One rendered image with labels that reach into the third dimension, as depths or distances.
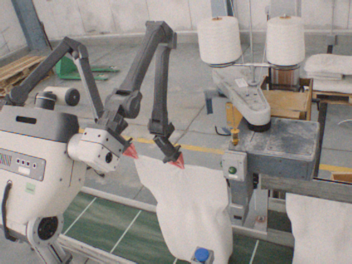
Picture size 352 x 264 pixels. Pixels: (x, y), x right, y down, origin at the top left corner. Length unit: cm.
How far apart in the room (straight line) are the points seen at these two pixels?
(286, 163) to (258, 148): 11
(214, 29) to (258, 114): 35
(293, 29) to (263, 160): 46
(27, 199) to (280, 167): 86
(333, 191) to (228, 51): 68
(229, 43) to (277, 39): 18
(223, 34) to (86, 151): 65
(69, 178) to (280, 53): 85
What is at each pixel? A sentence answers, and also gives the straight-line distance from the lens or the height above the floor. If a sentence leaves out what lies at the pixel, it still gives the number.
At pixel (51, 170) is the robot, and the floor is 142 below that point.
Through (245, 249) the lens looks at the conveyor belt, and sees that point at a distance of 196.
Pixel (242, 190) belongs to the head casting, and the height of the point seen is 115.
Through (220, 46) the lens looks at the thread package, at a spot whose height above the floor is 160.
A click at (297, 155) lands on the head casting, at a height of 133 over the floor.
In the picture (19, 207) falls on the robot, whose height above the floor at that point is 130.
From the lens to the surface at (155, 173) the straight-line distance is 159.
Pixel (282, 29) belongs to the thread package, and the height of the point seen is 166.
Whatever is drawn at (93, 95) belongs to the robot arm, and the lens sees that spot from 157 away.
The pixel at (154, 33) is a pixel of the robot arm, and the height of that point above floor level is 169.
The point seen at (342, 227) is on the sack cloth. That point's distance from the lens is 144.
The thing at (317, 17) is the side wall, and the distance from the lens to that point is 617.
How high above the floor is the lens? 198
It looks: 32 degrees down
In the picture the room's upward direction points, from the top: 11 degrees counter-clockwise
